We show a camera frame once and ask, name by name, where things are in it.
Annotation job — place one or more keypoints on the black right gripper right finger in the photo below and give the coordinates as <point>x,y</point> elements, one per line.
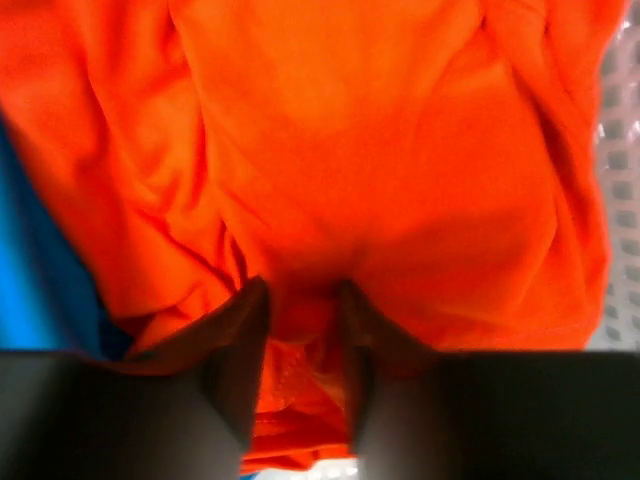
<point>417,413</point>

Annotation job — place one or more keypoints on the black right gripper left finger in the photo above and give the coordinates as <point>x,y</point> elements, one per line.
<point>182,410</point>

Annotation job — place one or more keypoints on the orange t shirt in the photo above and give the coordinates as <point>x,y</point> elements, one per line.
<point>438,154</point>

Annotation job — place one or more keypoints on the blue t shirt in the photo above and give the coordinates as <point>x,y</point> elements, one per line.
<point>49,301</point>

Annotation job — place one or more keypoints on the white plastic mesh basket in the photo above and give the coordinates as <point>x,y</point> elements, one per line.
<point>617,151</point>

